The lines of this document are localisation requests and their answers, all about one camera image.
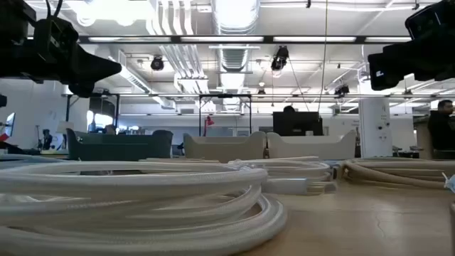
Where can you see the dark teal plastic bin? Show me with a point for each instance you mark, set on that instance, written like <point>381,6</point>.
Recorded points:
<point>117,149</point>

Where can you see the black computer monitor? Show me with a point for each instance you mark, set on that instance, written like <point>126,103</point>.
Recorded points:
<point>296,123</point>

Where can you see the person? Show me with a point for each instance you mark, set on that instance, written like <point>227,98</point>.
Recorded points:
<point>289,109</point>
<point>440,128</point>
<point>46,139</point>

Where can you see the white plastic bin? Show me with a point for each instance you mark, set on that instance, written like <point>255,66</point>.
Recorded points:
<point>309,147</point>

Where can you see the silver ceiling air duct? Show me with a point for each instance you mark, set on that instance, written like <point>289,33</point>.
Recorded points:
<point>234,21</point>

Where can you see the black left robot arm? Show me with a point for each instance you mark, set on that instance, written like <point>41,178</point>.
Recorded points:
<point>14,17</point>

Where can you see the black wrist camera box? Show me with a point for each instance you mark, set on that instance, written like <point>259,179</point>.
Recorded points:
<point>430,19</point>

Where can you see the black ceiling-hung camera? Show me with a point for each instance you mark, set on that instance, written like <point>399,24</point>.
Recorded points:
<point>157,63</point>
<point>341,89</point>
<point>280,58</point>

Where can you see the white square pillar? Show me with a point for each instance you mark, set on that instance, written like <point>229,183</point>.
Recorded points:
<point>375,128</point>

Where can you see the black metal frame stand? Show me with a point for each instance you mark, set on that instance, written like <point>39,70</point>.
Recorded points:
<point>225,96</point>

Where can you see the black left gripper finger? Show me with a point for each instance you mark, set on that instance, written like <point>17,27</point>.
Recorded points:
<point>82,90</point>
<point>96,69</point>

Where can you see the beige plastic bin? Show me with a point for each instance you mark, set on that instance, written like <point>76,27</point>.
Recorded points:
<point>224,147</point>

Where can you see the black overhead frame light bar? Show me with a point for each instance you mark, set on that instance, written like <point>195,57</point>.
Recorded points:
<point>220,39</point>

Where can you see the red desk lamp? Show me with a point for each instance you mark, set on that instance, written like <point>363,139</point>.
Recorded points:
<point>208,122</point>

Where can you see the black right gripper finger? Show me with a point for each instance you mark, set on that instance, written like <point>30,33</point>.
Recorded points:
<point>391,69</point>

